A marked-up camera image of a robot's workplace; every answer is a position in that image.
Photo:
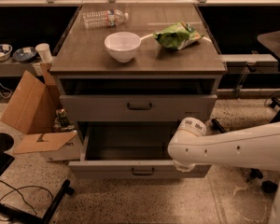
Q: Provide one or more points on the grey drawer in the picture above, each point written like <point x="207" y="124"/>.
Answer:
<point x="138" y="107"/>
<point x="127" y="152"/>

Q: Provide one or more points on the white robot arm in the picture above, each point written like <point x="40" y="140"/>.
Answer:
<point x="256" y="147"/>

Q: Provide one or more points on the grey drawer cabinet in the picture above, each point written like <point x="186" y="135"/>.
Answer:
<point x="84" y="67"/>

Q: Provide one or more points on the grey top drawer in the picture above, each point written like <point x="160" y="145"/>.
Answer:
<point x="138" y="107"/>

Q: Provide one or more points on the open cardboard box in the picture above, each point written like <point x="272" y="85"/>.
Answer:
<point x="31" y="111"/>

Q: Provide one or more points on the small figurine in box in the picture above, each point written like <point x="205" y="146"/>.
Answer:
<point x="62" y="122"/>

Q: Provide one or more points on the green chip bag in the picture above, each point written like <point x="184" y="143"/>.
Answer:
<point x="177" y="36"/>

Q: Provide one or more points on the clear plastic water bottle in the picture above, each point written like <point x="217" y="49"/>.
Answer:
<point x="104" y="18"/>

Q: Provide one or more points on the white paper cup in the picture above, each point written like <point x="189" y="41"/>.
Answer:
<point x="44" y="52"/>

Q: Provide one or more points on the blue patterned bowl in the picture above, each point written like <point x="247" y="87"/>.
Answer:
<point x="24" y="55"/>

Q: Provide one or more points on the dark side table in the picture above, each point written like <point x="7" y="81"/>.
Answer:
<point x="271" y="41"/>

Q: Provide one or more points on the white patterned bowl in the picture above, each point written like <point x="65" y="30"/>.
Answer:
<point x="5" y="52"/>

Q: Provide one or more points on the black stand base left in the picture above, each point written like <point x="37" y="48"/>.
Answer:
<point x="11" y="214"/>

